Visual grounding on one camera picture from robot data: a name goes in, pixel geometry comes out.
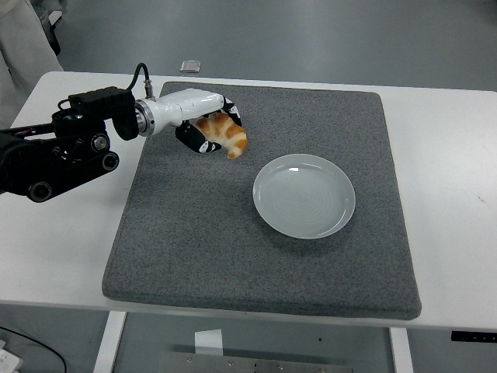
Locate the white paper label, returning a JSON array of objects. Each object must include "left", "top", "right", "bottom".
[{"left": 194, "top": 329, "right": 224, "bottom": 356}]

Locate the white table leg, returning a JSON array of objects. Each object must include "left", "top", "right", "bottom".
[
  {"left": 92, "top": 310, "right": 127, "bottom": 373},
  {"left": 388, "top": 326, "right": 415, "bottom": 373}
]

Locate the black floor cable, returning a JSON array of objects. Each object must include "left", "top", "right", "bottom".
[{"left": 0, "top": 325, "right": 68, "bottom": 373}]

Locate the white power strip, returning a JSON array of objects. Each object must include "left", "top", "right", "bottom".
[{"left": 0, "top": 340, "right": 23, "bottom": 373}]

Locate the person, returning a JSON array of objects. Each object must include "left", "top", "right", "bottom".
[{"left": 0, "top": 0, "right": 64, "bottom": 130}]

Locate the pale grey round plate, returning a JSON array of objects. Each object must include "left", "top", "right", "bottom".
[{"left": 252, "top": 153, "right": 356, "bottom": 239}]

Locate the grey felt mat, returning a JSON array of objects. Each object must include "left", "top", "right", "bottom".
[{"left": 100, "top": 80, "right": 422, "bottom": 321}]

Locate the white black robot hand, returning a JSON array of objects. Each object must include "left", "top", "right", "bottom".
[{"left": 149, "top": 87, "right": 245, "bottom": 155}]

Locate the black table control panel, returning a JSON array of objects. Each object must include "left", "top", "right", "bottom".
[{"left": 450, "top": 330, "right": 497, "bottom": 343}]

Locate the golden brown croissant bread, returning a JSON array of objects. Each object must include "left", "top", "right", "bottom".
[{"left": 193, "top": 112, "right": 249, "bottom": 159}]

